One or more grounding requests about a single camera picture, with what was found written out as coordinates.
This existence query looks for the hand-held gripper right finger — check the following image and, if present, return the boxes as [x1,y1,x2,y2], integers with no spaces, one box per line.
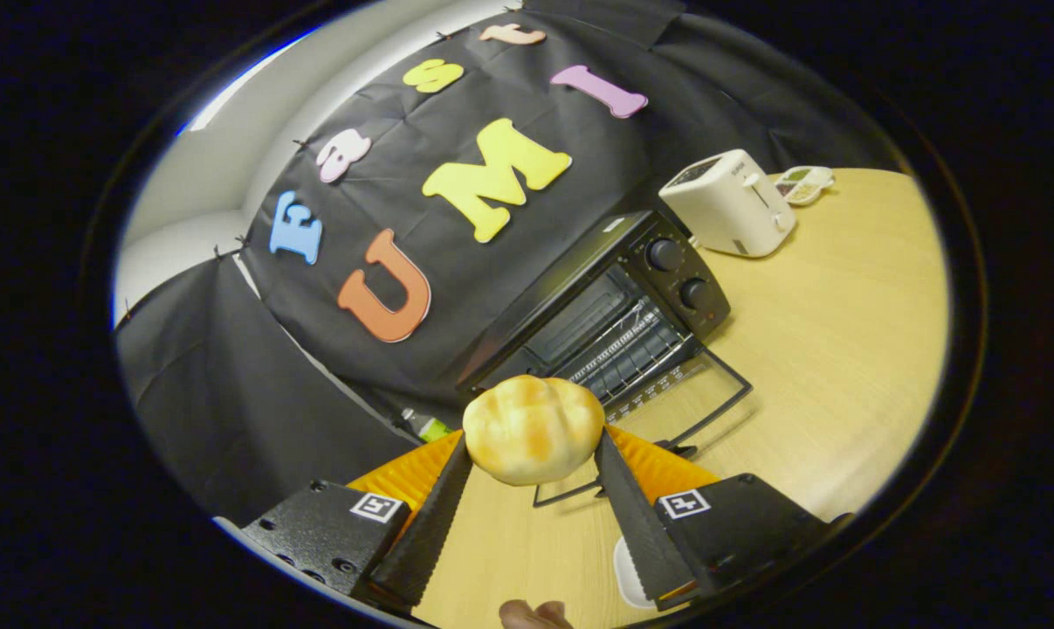
[595,425,851,612]

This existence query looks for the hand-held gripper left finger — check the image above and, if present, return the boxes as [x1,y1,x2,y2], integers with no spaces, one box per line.
[243,430,475,614]

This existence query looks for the golden bread roll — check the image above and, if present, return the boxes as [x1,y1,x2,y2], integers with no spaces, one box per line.
[462,375,606,487]

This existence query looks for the black toaster oven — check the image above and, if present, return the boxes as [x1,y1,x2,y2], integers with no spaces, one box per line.
[457,210,753,508]

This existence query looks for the white pop-up toaster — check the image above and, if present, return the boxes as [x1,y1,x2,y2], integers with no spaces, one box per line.
[658,149,796,259]

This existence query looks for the white plate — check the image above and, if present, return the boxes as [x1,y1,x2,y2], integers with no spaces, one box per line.
[612,536,658,610]

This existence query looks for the green label plastic bottle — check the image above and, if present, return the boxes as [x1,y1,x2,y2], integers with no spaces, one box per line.
[402,407,451,442]

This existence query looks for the white divided snack dish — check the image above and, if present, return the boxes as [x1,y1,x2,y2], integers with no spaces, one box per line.
[773,165,836,207]

